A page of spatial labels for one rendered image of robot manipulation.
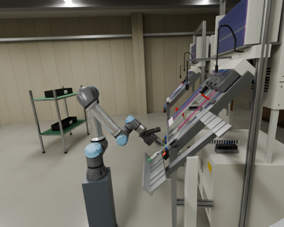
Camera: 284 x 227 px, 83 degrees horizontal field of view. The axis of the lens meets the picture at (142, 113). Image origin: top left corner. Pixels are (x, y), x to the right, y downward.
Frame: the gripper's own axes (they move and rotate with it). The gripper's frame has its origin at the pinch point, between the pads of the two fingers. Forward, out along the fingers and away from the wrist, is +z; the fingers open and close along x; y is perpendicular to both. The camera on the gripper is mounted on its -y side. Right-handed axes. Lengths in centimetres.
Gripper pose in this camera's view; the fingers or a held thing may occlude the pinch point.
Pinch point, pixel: (164, 144)
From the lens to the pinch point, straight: 129.1
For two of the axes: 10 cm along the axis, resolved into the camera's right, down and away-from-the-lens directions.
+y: -6.3, 7.3, 2.7
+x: -1.3, 2.5, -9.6
